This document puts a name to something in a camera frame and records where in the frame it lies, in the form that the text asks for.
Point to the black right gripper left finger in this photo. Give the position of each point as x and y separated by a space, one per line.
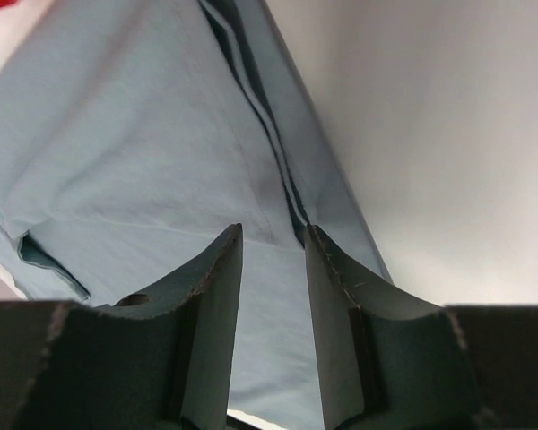
158 359

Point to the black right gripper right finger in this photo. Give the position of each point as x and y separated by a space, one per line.
389 360

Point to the grey polo shirt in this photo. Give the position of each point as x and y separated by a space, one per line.
133 132

